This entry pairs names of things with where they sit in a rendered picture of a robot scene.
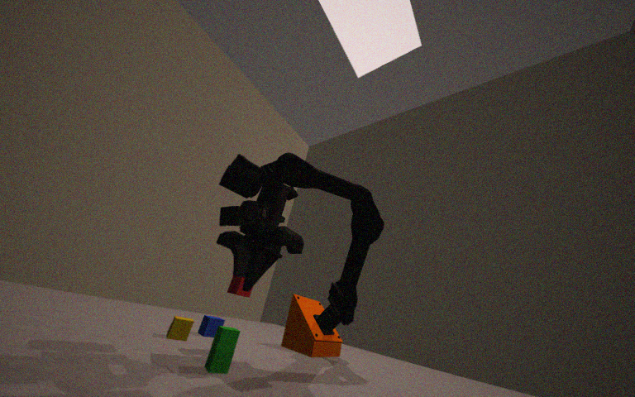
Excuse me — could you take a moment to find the blue cube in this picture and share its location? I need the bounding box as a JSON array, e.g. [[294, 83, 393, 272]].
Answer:
[[198, 315, 225, 337]]

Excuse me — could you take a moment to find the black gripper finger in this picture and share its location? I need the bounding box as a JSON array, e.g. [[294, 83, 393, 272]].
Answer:
[[227, 244, 251, 277], [243, 244, 282, 292]]

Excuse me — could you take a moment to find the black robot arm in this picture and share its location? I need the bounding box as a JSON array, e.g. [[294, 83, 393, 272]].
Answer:
[[220, 153, 384, 335]]

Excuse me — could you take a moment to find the yellow block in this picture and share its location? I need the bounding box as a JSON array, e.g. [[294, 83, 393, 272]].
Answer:
[[166, 316, 194, 341]]

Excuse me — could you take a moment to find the green block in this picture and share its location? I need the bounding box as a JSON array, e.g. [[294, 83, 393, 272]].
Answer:
[[212, 326, 240, 352], [205, 347, 234, 373]]

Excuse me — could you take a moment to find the red block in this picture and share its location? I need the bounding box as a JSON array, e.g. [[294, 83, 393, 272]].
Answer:
[[227, 275, 253, 298]]

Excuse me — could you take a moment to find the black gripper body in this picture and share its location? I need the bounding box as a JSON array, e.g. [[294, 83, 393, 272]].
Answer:
[[217, 201, 304, 254]]

